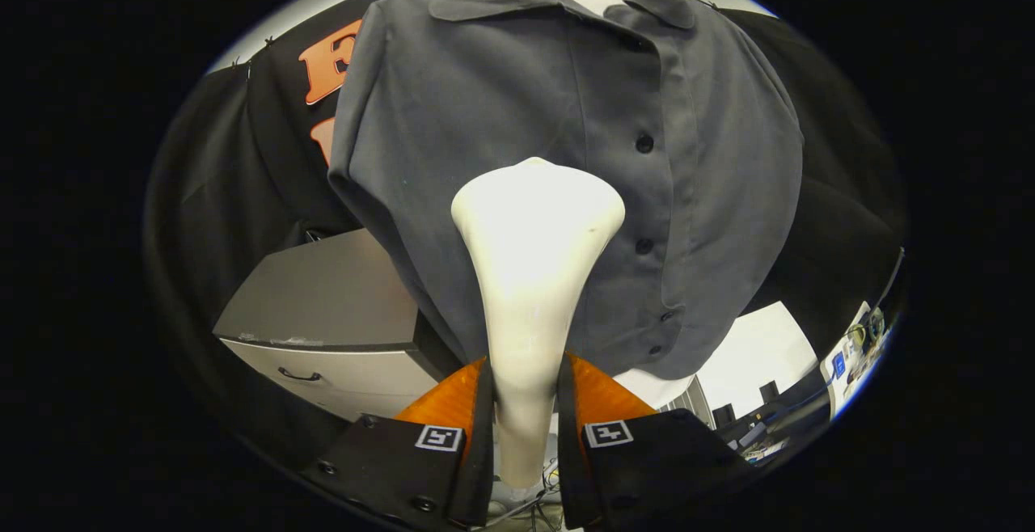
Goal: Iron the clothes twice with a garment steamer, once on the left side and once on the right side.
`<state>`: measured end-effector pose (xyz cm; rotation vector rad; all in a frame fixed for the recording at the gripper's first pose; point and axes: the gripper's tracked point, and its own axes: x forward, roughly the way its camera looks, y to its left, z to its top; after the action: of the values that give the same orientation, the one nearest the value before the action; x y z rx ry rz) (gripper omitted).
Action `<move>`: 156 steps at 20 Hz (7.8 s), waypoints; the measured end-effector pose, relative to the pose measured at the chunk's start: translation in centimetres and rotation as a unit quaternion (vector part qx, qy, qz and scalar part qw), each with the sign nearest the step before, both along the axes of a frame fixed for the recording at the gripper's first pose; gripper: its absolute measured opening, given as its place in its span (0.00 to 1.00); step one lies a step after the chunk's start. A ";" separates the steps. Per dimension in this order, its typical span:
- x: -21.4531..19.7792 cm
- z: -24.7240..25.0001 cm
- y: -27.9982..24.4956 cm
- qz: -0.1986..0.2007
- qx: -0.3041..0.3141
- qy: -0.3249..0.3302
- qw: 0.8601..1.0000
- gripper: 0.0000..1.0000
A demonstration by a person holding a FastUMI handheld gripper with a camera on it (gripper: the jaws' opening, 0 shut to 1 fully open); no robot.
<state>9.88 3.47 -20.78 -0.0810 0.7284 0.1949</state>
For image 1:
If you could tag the black monitor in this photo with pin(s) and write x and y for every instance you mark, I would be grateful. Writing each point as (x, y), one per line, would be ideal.
(891, 281)

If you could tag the white desk with clutter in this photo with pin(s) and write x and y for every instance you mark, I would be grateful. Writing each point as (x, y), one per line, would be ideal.
(853, 354)

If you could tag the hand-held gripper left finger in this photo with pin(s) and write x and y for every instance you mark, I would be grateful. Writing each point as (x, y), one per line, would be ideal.
(483, 451)

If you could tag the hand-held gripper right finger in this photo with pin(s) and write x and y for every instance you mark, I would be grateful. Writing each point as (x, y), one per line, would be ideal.
(566, 459)

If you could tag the small blue device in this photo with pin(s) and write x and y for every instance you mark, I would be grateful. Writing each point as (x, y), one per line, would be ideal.
(838, 365)

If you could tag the white garment steamer head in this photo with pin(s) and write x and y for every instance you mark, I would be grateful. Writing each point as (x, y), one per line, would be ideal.
(530, 273)

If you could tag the grey button shirt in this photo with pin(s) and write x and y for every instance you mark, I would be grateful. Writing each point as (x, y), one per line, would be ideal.
(485, 87)

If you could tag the grey drawer cabinet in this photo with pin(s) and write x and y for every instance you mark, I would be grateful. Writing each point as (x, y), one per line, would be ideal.
(323, 297)

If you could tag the white table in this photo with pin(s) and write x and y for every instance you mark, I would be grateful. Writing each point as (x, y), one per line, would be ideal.
(760, 354)

